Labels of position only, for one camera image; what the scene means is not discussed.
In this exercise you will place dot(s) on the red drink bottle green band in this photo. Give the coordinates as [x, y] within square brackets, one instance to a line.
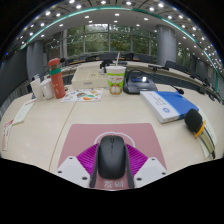
[58, 83]

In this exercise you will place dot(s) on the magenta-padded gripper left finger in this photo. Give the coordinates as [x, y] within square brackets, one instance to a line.
[71, 170]

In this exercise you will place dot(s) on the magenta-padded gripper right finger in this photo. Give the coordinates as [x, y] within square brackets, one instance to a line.
[150, 170]

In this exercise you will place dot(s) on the black computer mouse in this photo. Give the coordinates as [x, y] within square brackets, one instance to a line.
[111, 158]

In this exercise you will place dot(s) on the cream booklet with red title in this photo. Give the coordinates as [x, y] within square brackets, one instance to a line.
[23, 111]

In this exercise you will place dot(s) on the white paper sheet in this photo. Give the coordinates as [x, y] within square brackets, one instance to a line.
[210, 128]

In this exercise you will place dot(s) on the curved wooden conference desk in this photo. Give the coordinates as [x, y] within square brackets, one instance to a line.
[186, 78]

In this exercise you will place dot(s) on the blue and white book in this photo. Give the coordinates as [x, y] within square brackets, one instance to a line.
[166, 103]

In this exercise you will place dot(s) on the black desk microphone console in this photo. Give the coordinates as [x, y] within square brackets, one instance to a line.
[138, 86]

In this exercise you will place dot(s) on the green printed cup with straw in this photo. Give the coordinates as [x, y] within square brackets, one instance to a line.
[116, 81]

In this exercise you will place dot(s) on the cream cardboard box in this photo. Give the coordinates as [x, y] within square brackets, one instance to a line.
[88, 78]

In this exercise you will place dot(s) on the group of dark office chairs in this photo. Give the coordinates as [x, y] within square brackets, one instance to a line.
[173, 65]

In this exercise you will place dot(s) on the pink mouse pad with drawing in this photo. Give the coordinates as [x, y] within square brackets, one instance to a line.
[80, 133]

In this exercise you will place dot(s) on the colourful sticker sheet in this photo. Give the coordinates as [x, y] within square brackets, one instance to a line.
[83, 95]

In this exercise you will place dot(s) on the white lidded mug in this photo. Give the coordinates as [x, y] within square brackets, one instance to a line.
[47, 90]

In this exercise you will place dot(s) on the group of ceiling lights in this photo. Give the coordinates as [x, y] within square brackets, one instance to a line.
[78, 6]

